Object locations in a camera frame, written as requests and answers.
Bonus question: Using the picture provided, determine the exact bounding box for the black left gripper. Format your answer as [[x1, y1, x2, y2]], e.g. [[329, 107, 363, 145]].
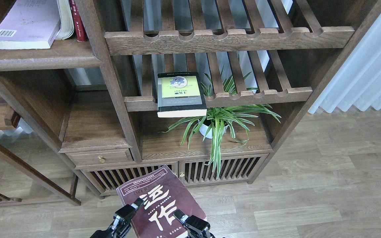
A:
[[91, 198, 144, 238]]

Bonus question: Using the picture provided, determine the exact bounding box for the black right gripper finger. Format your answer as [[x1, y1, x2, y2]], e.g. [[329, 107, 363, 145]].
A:
[[174, 209, 211, 238]]

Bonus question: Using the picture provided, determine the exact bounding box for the dark red book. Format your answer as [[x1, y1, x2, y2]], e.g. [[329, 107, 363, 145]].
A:
[[117, 166, 207, 238]]

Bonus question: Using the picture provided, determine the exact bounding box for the yellow and black book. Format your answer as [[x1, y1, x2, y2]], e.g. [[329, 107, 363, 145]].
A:
[[157, 72, 207, 118]]

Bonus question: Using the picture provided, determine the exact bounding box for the pale purple white book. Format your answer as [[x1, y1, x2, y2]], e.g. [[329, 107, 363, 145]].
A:
[[0, 0, 61, 50]]

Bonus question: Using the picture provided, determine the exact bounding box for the white plant pot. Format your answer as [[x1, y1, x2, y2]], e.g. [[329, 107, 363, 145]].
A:
[[199, 120, 229, 141]]

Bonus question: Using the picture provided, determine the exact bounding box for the green spider plant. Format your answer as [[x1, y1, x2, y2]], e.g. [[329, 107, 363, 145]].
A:
[[161, 66, 281, 179]]

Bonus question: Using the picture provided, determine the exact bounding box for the dark wooden bookshelf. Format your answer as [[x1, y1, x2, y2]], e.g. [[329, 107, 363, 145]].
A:
[[0, 0, 381, 196]]

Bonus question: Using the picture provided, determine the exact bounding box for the red spine standing book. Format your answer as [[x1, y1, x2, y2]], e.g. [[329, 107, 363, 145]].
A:
[[69, 0, 87, 42]]

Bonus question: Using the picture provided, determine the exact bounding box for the cream paged standing book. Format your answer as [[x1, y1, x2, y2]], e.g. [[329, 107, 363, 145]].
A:
[[55, 0, 74, 40]]

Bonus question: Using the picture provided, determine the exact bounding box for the white pleated curtain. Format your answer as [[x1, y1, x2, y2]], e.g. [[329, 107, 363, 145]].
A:
[[308, 14, 381, 114]]

